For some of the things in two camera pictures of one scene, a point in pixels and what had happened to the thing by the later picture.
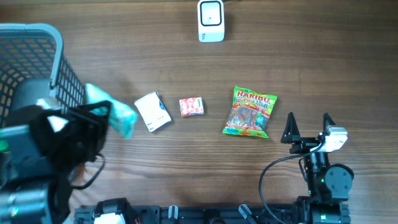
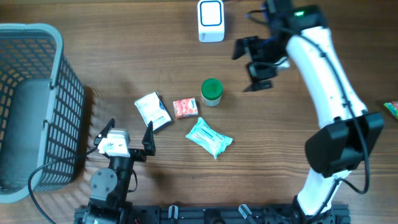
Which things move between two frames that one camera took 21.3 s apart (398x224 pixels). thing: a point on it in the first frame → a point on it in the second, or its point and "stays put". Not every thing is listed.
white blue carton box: (153, 112) stays put
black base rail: (310, 211) stays put
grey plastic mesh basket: (34, 69) stays put
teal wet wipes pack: (122, 118) → (207, 137)
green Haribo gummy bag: (250, 113) → (393, 107)
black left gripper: (97, 123) → (140, 155)
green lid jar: (5, 140) → (211, 89)
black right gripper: (292, 135) → (250, 43)
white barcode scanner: (211, 14) stays put
